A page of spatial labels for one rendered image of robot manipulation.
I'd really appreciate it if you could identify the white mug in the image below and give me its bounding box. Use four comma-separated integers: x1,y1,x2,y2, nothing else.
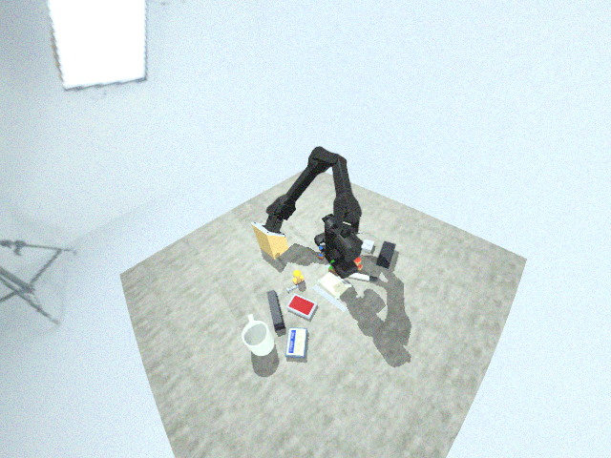
242,314,274,356

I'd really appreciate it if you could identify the white cylinder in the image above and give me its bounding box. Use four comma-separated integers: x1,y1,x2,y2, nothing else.
349,273,378,282

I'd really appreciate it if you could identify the red ink pad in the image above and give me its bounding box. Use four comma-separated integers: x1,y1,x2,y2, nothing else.
286,293,317,319

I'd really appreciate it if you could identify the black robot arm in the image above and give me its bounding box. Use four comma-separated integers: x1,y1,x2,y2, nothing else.
262,146,363,262

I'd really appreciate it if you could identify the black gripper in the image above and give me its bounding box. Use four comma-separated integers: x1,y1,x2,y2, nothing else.
314,232,358,279

